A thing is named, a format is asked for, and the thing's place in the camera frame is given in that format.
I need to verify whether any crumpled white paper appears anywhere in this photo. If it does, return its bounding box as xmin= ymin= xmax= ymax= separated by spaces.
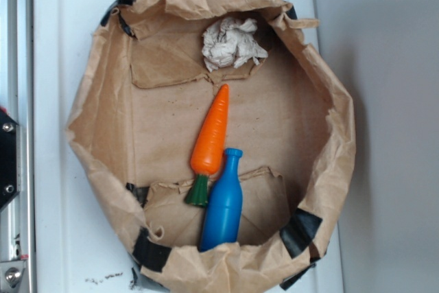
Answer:
xmin=202 ymin=16 xmax=268 ymax=72

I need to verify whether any orange toy carrot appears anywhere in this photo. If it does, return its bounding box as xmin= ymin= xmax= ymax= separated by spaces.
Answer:
xmin=185 ymin=84 xmax=229 ymax=207

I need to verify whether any blue plastic bottle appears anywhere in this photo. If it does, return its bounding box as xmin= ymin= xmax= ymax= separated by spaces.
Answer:
xmin=199 ymin=148 xmax=243 ymax=252

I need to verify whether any metal rail frame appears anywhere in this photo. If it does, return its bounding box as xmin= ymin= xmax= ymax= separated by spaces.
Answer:
xmin=1 ymin=0 xmax=36 ymax=292

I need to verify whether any white plastic tray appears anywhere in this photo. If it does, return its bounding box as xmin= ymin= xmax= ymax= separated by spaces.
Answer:
xmin=32 ymin=0 xmax=345 ymax=293

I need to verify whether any brown paper bag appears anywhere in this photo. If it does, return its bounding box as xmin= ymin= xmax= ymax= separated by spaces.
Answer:
xmin=67 ymin=0 xmax=356 ymax=292

